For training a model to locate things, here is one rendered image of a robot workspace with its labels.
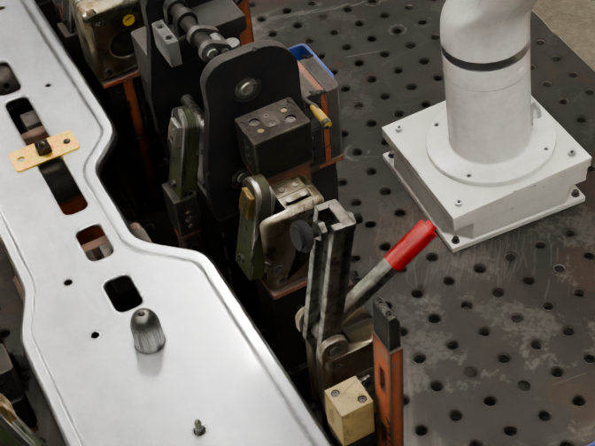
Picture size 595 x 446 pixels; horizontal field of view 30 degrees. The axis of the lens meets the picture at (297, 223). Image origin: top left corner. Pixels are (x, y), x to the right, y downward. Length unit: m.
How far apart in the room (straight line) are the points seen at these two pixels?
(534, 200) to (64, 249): 0.70
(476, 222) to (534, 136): 0.16
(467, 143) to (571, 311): 0.28
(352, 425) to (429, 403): 0.43
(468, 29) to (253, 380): 0.57
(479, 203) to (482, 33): 0.26
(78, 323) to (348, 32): 0.97
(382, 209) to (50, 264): 0.60
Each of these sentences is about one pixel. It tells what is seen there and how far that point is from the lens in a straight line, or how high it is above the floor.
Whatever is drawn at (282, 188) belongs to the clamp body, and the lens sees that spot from 1.20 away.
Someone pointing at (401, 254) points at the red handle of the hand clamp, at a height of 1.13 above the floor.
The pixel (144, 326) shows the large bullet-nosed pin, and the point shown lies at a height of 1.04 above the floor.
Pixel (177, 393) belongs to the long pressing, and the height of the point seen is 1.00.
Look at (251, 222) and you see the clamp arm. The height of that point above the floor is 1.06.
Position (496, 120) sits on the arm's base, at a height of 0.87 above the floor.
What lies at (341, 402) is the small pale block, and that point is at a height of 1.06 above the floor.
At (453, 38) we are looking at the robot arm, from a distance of 1.49.
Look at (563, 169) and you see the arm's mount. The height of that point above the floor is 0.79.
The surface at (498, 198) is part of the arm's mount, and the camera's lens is 1.59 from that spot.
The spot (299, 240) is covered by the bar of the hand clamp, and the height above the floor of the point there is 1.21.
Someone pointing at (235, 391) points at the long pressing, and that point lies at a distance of 1.12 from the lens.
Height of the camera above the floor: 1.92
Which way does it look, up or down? 47 degrees down
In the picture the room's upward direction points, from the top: 6 degrees counter-clockwise
